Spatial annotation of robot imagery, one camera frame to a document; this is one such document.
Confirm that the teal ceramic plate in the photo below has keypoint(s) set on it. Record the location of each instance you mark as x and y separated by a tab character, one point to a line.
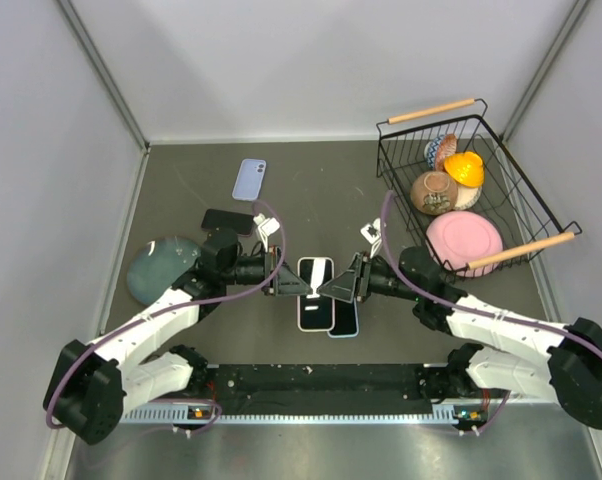
157	265

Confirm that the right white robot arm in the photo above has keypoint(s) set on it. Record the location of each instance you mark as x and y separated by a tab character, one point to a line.
559	363

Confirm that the blue patterned bowl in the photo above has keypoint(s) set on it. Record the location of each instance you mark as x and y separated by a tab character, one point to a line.
431	149

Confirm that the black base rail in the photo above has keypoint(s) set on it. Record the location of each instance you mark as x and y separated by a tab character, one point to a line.
330	389

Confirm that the yellow bowl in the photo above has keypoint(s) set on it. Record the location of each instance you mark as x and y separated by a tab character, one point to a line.
466	168

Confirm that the white cream bowl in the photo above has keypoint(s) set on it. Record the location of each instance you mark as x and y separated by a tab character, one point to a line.
467	197

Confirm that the light blue phone case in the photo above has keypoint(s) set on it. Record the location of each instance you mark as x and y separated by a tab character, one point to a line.
345	320

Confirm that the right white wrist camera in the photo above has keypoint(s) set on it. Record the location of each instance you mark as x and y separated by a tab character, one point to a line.
371	232

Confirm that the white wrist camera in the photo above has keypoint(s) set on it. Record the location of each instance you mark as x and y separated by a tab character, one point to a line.
265	227
371	232

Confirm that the pink plate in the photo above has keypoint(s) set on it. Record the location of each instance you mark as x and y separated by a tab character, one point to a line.
461	237

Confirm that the black wire basket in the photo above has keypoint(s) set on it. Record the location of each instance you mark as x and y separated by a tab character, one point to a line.
508	199

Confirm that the lavender purple phone case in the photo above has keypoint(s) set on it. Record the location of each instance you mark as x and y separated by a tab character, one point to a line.
249	179

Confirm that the red patterned shell dish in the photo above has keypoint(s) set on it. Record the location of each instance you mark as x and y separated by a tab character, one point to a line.
446	146

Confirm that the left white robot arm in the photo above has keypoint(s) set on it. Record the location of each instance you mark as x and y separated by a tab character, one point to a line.
95	384

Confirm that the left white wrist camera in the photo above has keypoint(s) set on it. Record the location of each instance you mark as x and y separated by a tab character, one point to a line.
265	227

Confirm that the silver edged black phone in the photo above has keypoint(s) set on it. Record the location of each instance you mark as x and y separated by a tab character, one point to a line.
315	312

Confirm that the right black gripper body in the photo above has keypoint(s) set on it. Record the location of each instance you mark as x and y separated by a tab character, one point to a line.
378	279

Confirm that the cream white phone case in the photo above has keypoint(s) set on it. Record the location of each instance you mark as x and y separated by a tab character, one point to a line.
315	295

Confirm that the brown patterned bowl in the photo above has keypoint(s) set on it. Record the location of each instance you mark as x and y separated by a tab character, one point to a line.
434	193

